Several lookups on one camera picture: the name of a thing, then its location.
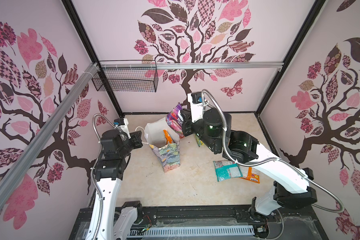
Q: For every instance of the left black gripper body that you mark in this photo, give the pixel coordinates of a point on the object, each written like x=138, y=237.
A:
x=133, y=143

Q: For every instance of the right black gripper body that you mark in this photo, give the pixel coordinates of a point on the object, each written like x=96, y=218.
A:
x=190, y=128

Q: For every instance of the purple candy snack bag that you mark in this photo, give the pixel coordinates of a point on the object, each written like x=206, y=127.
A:
x=175, y=120

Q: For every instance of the orange white snack bag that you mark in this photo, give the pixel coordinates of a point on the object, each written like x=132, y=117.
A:
x=168, y=138

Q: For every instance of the patterned paper bag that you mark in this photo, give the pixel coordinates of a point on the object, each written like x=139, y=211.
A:
x=168, y=155

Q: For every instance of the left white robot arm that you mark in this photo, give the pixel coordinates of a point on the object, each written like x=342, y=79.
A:
x=115, y=153

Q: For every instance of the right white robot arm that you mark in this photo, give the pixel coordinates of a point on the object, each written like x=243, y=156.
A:
x=291, y=189

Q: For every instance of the light green snack bag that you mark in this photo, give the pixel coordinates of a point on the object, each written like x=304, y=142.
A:
x=199, y=141

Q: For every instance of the teal snack bag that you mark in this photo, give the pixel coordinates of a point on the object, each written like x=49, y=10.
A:
x=226, y=170

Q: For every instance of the orange snack bag right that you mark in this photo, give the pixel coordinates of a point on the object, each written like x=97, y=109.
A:
x=250, y=174

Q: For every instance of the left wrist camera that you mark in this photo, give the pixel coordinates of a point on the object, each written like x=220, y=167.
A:
x=122, y=124

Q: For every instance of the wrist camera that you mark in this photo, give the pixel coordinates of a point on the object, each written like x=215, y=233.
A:
x=122, y=124
x=196, y=104

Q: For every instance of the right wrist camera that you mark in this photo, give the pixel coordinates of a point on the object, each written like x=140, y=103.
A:
x=196, y=104

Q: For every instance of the black wire basket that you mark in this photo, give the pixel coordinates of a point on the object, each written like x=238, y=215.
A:
x=127, y=76

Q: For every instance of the left aluminium rail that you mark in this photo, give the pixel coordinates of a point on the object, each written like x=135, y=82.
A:
x=16, y=173

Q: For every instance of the aluminium rail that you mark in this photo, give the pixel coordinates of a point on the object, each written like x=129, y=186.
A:
x=190, y=66
x=16, y=173

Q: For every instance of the rear aluminium rail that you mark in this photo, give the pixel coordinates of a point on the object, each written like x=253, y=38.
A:
x=190, y=66

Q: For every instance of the white slotted cable duct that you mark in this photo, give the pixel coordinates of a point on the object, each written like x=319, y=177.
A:
x=208, y=231

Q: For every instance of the black base frame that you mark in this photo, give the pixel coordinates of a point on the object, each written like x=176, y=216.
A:
x=281, y=224

